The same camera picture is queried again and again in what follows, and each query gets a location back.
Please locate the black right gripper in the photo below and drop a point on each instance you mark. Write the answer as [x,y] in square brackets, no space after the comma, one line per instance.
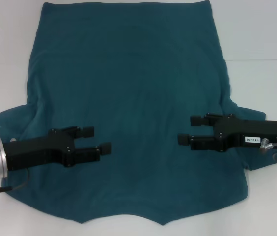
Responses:
[246,134]

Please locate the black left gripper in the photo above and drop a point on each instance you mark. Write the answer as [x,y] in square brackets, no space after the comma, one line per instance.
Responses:
[37,150]

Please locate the teal blue shirt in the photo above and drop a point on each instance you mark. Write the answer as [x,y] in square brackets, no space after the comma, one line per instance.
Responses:
[138,86]

